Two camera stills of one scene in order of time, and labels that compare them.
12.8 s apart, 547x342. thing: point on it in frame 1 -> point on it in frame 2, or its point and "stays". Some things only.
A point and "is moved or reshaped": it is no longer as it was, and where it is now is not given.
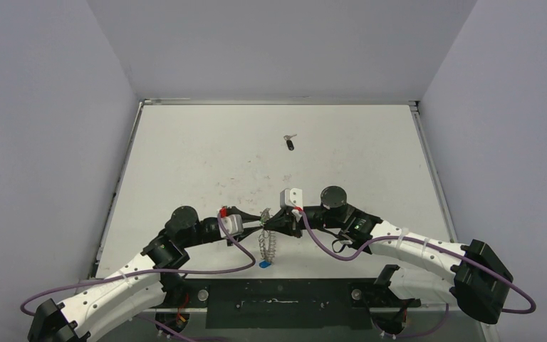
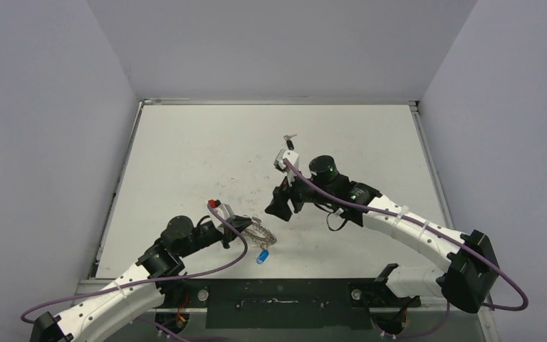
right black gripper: x=290 y=221 -> x=287 y=198
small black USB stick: x=290 y=143 stays
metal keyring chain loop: x=267 y=239 is moved or reshaped
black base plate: x=290 y=304 stays
